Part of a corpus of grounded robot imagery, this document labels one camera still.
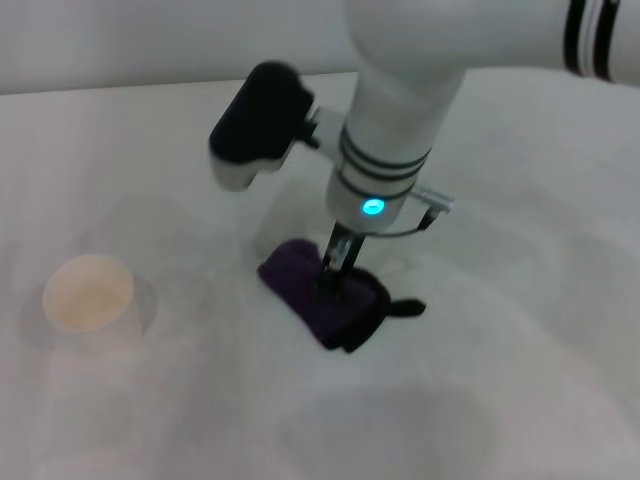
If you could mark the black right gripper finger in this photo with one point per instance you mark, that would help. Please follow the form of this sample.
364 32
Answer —
322 284
337 285

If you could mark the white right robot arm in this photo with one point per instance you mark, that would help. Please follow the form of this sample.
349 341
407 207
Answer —
400 100

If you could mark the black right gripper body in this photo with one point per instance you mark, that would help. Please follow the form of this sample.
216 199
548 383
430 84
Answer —
344 247

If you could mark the white paper cup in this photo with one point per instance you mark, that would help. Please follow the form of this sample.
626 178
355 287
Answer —
87 295

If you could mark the black and white wrist camera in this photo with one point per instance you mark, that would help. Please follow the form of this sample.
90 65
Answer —
255 120

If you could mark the purple rag with black trim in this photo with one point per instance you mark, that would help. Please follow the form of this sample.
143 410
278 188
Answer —
295 280

